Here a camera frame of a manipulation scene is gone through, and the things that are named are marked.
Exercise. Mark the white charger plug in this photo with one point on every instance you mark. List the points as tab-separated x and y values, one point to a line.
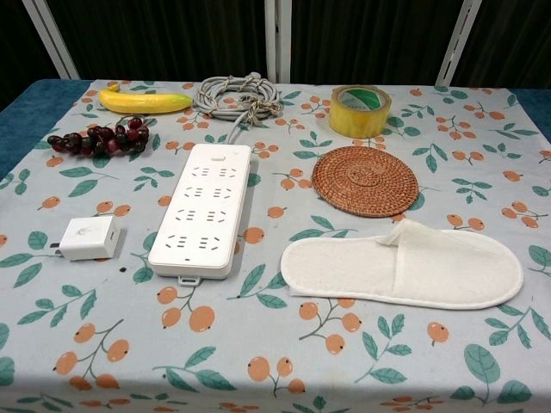
88	237

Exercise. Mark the white power strip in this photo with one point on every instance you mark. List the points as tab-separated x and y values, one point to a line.
172	257

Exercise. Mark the round brown rattan coaster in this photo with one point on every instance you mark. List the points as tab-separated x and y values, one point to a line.
365	180

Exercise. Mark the white disposable slipper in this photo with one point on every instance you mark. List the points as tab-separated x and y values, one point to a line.
344	271

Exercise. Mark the yellowish clear tape roll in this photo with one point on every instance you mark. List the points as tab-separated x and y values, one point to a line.
357	122

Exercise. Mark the floral fruit print tablecloth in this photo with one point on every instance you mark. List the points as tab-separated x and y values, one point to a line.
275	353

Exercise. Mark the yellow banana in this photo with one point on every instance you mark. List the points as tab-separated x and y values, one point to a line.
142	103

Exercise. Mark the dark red grape bunch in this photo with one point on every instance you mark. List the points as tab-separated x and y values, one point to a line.
103	142

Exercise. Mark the black curtain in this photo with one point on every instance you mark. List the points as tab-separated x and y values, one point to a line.
172	34

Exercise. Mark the white frame post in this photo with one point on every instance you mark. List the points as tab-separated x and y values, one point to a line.
53	38
277	38
458	41

